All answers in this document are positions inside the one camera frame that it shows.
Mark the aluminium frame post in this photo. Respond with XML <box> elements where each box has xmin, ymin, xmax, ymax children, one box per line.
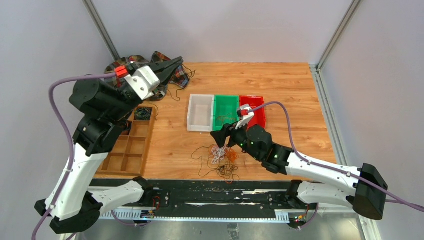
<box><xmin>316</xmin><ymin>0</ymin><xmax>363</xmax><ymax>72</ymax></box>
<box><xmin>82</xmin><ymin>0</ymin><xmax>121</xmax><ymax>61</ymax></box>

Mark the cable bundle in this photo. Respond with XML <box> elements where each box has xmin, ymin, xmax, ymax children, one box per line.
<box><xmin>190</xmin><ymin>143</ymin><xmax>241</xmax><ymax>185</ymax></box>

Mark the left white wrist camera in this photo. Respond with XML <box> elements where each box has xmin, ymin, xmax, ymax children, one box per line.
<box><xmin>124</xmin><ymin>62</ymin><xmax>160</xmax><ymax>101</ymax></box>

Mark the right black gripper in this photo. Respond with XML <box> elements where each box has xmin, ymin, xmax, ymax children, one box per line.
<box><xmin>211</xmin><ymin>117</ymin><xmax>261</xmax><ymax>161</ymax></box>

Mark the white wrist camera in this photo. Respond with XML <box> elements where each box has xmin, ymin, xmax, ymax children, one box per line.
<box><xmin>124</xmin><ymin>62</ymin><xmax>160</xmax><ymax>101</ymax></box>
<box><xmin>235</xmin><ymin>104</ymin><xmax>255</xmax><ymax>130</ymax></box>

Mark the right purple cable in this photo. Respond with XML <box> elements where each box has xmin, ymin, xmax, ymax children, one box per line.
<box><xmin>239</xmin><ymin>101</ymin><xmax>424</xmax><ymax>230</ymax></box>

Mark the green plastic bin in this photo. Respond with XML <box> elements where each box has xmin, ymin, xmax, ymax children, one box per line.
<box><xmin>212</xmin><ymin>95</ymin><xmax>240</xmax><ymax>131</ymax></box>

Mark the right aluminium frame post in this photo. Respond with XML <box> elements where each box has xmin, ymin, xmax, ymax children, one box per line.
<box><xmin>316</xmin><ymin>0</ymin><xmax>363</xmax><ymax>72</ymax></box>

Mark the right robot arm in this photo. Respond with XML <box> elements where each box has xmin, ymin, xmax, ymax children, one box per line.
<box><xmin>210</xmin><ymin>123</ymin><xmax>388</xmax><ymax>220</ymax></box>

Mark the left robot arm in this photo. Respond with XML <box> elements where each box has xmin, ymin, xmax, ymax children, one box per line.
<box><xmin>34</xmin><ymin>57</ymin><xmax>184</xmax><ymax>235</ymax></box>

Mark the wooden compartment tray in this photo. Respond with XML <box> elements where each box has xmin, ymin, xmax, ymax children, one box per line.
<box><xmin>95</xmin><ymin>104</ymin><xmax>159</xmax><ymax>178</ymax></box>

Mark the plaid cloth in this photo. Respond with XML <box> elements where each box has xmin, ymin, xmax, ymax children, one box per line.
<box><xmin>104</xmin><ymin>51</ymin><xmax>193</xmax><ymax>102</ymax></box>

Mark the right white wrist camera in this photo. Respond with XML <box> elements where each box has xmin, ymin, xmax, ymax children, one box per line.
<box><xmin>235</xmin><ymin>104</ymin><xmax>255</xmax><ymax>130</ymax></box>

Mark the black cable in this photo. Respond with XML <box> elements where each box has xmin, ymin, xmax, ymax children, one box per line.
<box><xmin>165</xmin><ymin>64</ymin><xmax>197</xmax><ymax>102</ymax></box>

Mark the orange cable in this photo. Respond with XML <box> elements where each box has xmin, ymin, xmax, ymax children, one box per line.
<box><xmin>215</xmin><ymin>112</ymin><xmax>238</xmax><ymax>128</ymax></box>

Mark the aluminium front rail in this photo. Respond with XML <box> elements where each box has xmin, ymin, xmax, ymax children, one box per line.
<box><xmin>59</xmin><ymin>185</ymin><xmax>382</xmax><ymax>240</ymax></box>

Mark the red plastic bin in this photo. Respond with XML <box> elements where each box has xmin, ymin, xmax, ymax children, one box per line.
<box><xmin>238</xmin><ymin>95</ymin><xmax>267</xmax><ymax>135</ymax></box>

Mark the green patterned fabric roll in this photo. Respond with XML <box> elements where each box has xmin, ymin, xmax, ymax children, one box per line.
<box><xmin>134</xmin><ymin>107</ymin><xmax>153</xmax><ymax>121</ymax></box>

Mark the white plastic bin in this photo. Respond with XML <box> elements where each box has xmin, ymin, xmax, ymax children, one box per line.
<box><xmin>186</xmin><ymin>94</ymin><xmax>215</xmax><ymax>132</ymax></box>

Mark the left aluminium frame post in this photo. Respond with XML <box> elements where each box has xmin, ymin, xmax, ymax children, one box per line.
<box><xmin>82</xmin><ymin>0</ymin><xmax>121</xmax><ymax>61</ymax></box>

